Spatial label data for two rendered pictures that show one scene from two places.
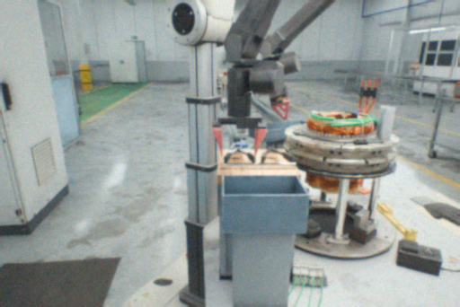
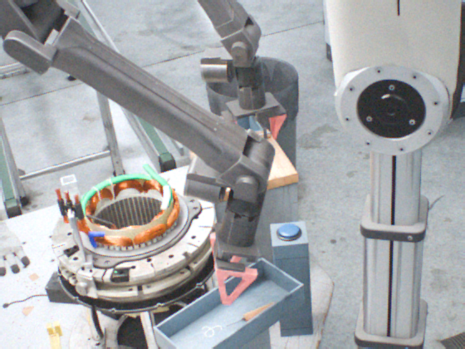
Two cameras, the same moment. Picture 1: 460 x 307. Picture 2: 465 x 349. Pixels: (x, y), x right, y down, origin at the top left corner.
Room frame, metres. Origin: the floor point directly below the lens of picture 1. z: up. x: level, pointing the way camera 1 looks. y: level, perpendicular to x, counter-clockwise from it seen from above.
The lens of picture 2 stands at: (2.11, -0.37, 1.96)
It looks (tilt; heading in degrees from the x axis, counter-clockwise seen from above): 34 degrees down; 169
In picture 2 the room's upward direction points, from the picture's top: 7 degrees counter-clockwise
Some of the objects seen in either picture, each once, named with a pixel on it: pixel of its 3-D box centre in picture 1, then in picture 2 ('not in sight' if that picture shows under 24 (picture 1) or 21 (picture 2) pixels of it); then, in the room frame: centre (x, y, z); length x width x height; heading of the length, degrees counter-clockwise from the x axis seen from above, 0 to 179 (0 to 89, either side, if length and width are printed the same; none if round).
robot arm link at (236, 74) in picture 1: (242, 81); (246, 70); (0.72, -0.03, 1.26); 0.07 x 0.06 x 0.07; 59
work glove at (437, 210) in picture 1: (444, 209); not in sight; (1.00, -0.77, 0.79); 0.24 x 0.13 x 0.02; 6
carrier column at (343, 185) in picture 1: (340, 208); not in sight; (0.79, -0.32, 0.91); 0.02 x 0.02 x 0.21
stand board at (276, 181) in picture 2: (254, 164); (242, 164); (0.74, -0.07, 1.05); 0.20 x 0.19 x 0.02; 1
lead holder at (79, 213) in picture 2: (367, 92); (70, 208); (0.99, -0.44, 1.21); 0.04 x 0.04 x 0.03; 0
